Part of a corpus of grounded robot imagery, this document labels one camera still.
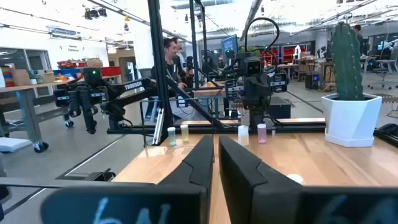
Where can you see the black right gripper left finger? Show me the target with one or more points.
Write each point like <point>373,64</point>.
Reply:
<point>186,202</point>

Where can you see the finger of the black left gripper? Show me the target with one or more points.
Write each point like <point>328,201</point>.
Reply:
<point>279,82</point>
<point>234,89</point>

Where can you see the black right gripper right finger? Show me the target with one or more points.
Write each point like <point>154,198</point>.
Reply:
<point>264,199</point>

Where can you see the white translucent medicine bottle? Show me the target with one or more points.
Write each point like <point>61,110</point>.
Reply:
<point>243,133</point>

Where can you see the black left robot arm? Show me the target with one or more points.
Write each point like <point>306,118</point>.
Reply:
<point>256,119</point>

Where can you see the black background robot arm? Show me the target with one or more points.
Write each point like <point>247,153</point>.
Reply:
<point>133,85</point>

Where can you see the black equipment case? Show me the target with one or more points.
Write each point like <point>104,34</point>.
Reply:
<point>278,107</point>

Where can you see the red storage cabinet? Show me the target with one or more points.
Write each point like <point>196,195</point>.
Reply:
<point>287,53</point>

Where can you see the black computer tower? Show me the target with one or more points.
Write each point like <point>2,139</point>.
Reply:
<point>312,81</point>

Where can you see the computer monitor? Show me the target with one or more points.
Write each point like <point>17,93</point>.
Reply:
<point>230,45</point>

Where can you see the person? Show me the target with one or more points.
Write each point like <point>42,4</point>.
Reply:
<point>180,46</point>
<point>169,67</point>
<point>358,34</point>

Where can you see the green cactus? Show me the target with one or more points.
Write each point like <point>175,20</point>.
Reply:
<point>346,62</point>

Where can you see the white hexagonal planter pot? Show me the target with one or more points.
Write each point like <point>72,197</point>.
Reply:
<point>351,121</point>

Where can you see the office chair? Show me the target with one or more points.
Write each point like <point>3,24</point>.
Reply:
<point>387,67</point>

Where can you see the ceiling spotlight cluster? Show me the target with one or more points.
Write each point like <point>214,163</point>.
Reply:
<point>93,13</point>

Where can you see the white flat board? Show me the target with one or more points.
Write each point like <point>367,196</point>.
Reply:
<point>14,144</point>

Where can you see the wooden workbench on wheels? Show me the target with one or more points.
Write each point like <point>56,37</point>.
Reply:
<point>28,105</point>

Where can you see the cardboard box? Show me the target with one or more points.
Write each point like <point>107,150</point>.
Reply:
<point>21,77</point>

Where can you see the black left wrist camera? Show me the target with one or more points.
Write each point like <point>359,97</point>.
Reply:
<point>253,66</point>

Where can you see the silver aluminium bracket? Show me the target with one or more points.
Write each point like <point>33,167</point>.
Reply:
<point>158,127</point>

